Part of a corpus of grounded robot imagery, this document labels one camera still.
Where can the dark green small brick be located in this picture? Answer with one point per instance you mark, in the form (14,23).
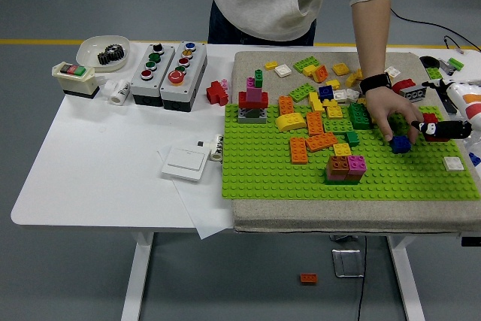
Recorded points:
(352,138)

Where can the white pipe fitting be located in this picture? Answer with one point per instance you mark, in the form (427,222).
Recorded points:
(118,91)

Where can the grey toy brick with holes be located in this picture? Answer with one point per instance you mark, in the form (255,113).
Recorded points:
(413,94)

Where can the clear toy tile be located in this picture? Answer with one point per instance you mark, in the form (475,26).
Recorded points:
(272,112)

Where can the white wall switch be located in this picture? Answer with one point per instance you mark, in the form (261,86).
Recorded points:
(184,165)

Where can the red curved toy brick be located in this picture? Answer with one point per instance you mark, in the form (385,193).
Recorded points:
(405,86)

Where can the white plastic bowl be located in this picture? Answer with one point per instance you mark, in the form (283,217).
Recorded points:
(88,54)

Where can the black table control box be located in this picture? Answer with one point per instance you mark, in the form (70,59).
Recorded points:
(471,242)

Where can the grey bracket under table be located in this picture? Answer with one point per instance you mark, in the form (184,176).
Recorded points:
(343,238)

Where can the white table leg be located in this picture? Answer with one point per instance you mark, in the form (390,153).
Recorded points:
(137,279)
(404,279)

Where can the multicolour toy brick tower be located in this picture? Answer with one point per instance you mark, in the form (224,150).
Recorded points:
(253,101)

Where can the clear plastic bag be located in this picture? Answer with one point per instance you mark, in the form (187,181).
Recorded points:
(474,146)

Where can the blue 2x2 toy brick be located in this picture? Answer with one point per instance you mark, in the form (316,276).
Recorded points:
(326,93)
(400,145)

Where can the blue small object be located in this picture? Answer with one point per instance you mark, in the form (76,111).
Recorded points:
(475,159)

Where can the cream red-green switch box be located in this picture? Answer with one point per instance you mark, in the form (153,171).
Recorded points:
(75,82)

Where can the yellow small toy plate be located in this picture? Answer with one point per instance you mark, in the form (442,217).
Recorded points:
(271,65)

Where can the green toy baseplate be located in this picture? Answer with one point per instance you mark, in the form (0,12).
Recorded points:
(263,170)

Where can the magenta 2x2 toy brick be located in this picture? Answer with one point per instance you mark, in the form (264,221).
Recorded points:
(357,163)

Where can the grey emergency stop box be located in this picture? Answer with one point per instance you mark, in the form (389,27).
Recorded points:
(195,73)

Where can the white square toy tile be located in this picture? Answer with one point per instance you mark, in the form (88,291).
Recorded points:
(340,95)
(391,71)
(453,164)
(283,71)
(352,94)

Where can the lime green narrow brick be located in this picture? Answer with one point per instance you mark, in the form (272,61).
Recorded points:
(455,63)

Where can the lime green 2x4 brick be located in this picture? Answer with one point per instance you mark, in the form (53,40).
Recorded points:
(304,62)
(300,92)

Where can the dark green tall toy brick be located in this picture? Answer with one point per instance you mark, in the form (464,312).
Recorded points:
(357,118)

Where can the white paper sheet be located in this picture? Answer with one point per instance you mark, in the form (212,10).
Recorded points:
(203,215)

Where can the orange 2x4 toy brick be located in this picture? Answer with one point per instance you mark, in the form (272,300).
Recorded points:
(298,151)
(322,142)
(287,106)
(315,124)
(308,278)

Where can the silver metal part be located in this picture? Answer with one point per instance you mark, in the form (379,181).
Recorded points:
(446,66)

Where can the yellow curved toy brick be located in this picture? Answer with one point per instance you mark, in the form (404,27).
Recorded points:
(291,122)

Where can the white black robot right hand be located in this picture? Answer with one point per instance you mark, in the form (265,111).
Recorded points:
(451,129)

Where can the lime green flat plate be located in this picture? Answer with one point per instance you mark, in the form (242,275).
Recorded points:
(338,126)

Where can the white labelled roll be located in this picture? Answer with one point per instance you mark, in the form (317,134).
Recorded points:
(216,148)

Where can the person's left forearm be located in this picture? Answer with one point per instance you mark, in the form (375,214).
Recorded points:
(370,35)

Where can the pink small toy brick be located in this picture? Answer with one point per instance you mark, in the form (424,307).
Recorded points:
(224,83)

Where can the brown pink green brick stack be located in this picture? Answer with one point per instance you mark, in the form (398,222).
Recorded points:
(336,166)

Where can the black small part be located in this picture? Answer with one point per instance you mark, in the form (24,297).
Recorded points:
(449,106)

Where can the red toy brick cluster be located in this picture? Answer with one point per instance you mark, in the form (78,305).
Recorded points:
(216,93)

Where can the grey four-button control box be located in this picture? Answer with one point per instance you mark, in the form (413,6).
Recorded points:
(144,89)

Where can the small grey white adapter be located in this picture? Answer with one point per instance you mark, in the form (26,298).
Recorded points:
(201,144)

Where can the green 2x4 toy brick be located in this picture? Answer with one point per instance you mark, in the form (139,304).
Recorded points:
(434,73)

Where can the black metal gear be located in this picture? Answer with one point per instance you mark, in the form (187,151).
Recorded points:
(111,55)

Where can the person's left hand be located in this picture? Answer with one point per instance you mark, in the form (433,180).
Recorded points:
(387,105)

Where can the metal floor socket plate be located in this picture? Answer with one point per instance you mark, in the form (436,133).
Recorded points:
(347,262)

